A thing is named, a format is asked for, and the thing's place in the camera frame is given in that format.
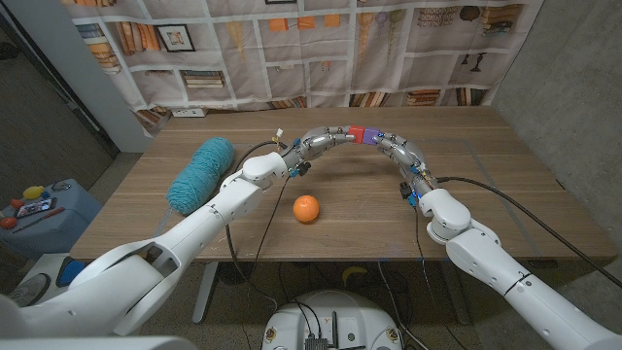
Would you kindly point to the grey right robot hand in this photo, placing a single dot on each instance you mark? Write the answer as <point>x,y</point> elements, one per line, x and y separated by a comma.
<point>405,150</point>

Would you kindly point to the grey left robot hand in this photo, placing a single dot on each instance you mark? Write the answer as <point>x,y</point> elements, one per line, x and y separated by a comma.
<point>318,141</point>

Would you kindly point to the purple magnetic block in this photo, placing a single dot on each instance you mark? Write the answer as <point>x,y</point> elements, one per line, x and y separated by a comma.
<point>371,136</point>

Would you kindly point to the red magnetic block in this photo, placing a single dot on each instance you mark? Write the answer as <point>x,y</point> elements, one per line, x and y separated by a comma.
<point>356,134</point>

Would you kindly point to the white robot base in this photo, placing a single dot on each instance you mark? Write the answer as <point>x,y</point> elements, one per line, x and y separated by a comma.
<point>330,316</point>

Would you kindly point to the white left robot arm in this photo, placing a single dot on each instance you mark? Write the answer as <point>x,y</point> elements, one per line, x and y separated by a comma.
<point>194,233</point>

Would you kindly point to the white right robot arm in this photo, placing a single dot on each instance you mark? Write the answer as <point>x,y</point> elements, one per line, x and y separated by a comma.
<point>486,257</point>

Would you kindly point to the teal yarn ball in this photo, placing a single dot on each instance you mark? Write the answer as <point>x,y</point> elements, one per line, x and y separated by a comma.
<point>199,175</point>

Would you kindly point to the yellow toy lemon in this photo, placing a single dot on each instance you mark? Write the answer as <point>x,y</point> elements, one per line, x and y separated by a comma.
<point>33,192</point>

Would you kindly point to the small red toy fruit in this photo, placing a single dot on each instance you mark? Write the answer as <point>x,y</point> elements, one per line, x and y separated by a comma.
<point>17,203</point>

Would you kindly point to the large red toy fruit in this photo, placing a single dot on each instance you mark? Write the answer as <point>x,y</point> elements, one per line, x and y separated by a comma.
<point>8,223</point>

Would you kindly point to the orange fruit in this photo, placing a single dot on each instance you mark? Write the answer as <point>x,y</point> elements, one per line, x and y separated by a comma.
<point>306,208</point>

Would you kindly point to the printed bookshelf backdrop cloth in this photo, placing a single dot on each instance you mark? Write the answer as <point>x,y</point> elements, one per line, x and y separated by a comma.
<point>291,73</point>

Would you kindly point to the white power strip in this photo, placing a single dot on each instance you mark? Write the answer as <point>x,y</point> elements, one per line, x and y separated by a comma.
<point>189,113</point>

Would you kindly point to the yellow banana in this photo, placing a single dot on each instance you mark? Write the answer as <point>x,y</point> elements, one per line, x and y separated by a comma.
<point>352,271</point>

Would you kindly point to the black round floor object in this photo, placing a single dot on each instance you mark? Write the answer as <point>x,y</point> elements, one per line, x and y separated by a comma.
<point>238,272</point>

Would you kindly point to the grey table leg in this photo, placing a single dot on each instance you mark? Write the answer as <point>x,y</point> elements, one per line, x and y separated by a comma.
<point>459,316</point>

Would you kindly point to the white table leg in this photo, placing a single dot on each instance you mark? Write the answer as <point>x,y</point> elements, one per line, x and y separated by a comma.
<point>204,291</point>

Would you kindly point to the grey round lid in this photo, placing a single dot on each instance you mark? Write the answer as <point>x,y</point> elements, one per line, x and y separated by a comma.
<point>61,185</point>

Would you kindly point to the blue-grey stool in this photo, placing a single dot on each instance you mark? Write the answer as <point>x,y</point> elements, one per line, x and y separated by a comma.
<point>53,233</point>

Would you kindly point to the white machine with blue pads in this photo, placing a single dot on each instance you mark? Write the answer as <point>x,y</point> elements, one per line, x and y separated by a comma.
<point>70,273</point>

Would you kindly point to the black smartphone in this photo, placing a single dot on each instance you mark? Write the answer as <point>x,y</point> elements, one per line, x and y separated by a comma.
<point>36,207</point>

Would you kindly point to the white robot chest cover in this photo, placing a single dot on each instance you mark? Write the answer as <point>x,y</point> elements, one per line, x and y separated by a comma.
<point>97,344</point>

